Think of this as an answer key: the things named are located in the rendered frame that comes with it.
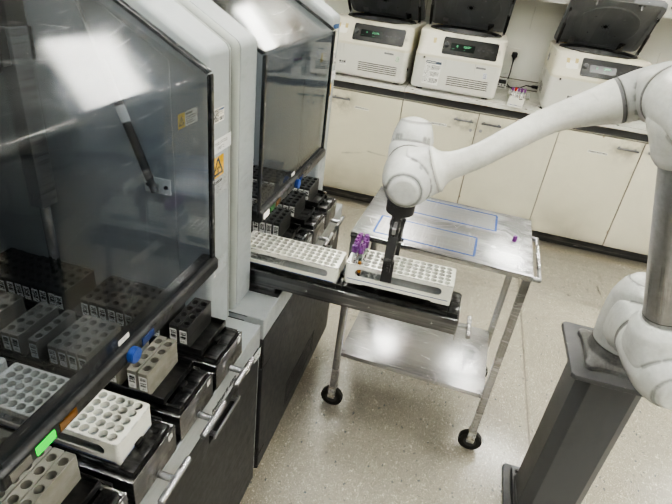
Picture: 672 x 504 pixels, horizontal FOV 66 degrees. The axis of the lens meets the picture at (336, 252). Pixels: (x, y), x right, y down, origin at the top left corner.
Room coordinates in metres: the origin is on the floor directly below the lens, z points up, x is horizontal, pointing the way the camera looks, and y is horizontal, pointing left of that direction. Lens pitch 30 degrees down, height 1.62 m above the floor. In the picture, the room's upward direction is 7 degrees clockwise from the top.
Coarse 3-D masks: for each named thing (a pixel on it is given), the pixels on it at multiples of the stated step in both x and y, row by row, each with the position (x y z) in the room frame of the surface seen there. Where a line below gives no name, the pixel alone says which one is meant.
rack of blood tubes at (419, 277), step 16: (368, 256) 1.26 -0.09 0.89; (400, 256) 1.28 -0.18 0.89; (352, 272) 1.21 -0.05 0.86; (368, 272) 1.24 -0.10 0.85; (400, 272) 1.20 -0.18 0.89; (416, 272) 1.21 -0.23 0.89; (432, 272) 1.22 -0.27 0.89; (448, 272) 1.23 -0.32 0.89; (384, 288) 1.19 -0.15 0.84; (400, 288) 1.18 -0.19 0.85; (416, 288) 1.21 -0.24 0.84; (432, 288) 1.22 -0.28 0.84; (448, 288) 1.16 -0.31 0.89; (448, 304) 1.16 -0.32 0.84
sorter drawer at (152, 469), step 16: (160, 432) 0.64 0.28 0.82; (64, 448) 0.58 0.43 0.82; (144, 448) 0.60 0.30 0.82; (160, 448) 0.62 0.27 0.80; (176, 448) 0.67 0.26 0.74; (80, 464) 0.56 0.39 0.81; (96, 464) 0.57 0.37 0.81; (112, 464) 0.56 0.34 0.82; (128, 464) 0.57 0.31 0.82; (144, 464) 0.58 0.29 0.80; (160, 464) 0.62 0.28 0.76; (112, 480) 0.55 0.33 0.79; (128, 480) 0.55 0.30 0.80; (144, 480) 0.57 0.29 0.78; (176, 480) 0.59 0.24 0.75; (128, 496) 0.54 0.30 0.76; (160, 496) 0.56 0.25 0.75
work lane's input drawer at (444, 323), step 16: (256, 272) 1.25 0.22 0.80; (272, 272) 1.25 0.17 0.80; (288, 272) 1.24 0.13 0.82; (288, 288) 1.23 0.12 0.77; (304, 288) 1.22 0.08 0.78; (320, 288) 1.21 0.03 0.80; (336, 288) 1.21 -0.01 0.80; (352, 288) 1.20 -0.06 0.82; (368, 288) 1.23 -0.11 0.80; (336, 304) 1.20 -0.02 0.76; (352, 304) 1.19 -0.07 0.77; (368, 304) 1.18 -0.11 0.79; (384, 304) 1.17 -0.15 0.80; (400, 304) 1.17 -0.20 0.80; (416, 304) 1.16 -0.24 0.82; (432, 304) 1.19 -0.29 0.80; (400, 320) 1.16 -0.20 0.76; (416, 320) 1.15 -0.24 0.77; (432, 320) 1.14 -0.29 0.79; (448, 320) 1.13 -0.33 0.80
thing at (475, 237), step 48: (384, 192) 1.91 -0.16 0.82; (384, 240) 1.51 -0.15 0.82; (432, 240) 1.55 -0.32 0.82; (480, 240) 1.59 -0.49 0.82; (528, 240) 1.64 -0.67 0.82; (528, 288) 1.39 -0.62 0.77; (384, 336) 1.68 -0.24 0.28; (432, 336) 1.72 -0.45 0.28; (480, 336) 1.76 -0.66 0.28; (336, 384) 1.55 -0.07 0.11; (480, 384) 1.47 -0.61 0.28
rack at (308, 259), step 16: (256, 240) 1.32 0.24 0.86; (272, 240) 1.34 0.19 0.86; (288, 240) 1.35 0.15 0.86; (256, 256) 1.29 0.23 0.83; (272, 256) 1.26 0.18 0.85; (288, 256) 1.25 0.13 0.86; (304, 256) 1.26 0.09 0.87; (320, 256) 1.27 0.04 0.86; (336, 256) 1.30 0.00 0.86; (304, 272) 1.24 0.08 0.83; (320, 272) 1.28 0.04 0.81; (336, 272) 1.22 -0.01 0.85
